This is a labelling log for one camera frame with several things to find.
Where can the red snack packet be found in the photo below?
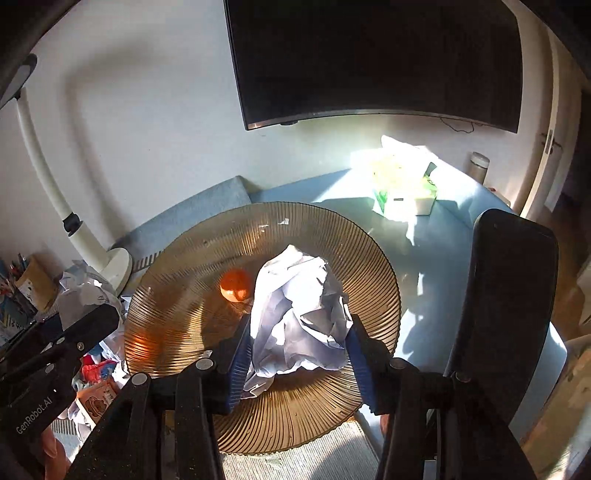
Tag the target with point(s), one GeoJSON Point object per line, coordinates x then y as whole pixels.
{"type": "Point", "coordinates": [98, 369]}

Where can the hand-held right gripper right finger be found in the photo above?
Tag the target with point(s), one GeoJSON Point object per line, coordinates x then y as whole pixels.
{"type": "Point", "coordinates": [364, 374]}

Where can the black chair backrest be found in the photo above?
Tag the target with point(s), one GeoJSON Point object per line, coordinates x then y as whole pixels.
{"type": "Point", "coordinates": [508, 286]}

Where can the brown paper pen holder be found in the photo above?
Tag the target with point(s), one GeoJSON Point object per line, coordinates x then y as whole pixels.
{"type": "Point", "coordinates": [34, 281]}

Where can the black monitor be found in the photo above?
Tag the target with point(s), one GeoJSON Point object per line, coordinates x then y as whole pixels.
{"type": "Point", "coordinates": [369, 60]}

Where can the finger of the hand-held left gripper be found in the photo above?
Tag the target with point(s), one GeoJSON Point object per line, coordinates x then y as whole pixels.
{"type": "Point", "coordinates": [94, 323]}
{"type": "Point", "coordinates": [27, 334]}

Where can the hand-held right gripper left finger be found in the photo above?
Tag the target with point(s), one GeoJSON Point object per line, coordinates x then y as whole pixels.
{"type": "Point", "coordinates": [238, 369]}

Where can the dark pen cup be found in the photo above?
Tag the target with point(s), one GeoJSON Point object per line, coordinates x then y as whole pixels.
{"type": "Point", "coordinates": [22, 300]}

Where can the white thermos bottle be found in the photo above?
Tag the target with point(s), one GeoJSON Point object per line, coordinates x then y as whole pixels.
{"type": "Point", "coordinates": [478, 168]}

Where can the row of books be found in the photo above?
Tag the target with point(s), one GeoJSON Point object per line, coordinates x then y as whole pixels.
{"type": "Point", "coordinates": [10, 323]}

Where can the orange mandarin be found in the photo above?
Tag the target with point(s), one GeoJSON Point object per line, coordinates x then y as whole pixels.
{"type": "Point", "coordinates": [235, 285]}

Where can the amber ribbed glass bowl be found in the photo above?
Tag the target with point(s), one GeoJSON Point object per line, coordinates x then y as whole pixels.
{"type": "Point", "coordinates": [194, 258]}

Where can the patterned woven table mat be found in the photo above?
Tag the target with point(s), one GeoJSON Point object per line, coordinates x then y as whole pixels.
{"type": "Point", "coordinates": [184, 221]}

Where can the white paper ball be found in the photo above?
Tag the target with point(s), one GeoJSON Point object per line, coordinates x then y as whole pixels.
{"type": "Point", "coordinates": [83, 290]}
{"type": "Point", "coordinates": [295, 318]}

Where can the green white tissue box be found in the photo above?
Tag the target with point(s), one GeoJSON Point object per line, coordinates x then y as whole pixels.
{"type": "Point", "coordinates": [406, 194]}

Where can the white desk lamp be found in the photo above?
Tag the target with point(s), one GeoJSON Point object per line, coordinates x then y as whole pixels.
{"type": "Point", "coordinates": [46, 184]}

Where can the person's left hand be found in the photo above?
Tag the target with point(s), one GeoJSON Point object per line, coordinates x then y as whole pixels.
{"type": "Point", "coordinates": [51, 451]}

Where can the orange cartoon snack packet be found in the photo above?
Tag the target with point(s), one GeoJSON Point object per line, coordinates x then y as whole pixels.
{"type": "Point", "coordinates": [97, 401]}

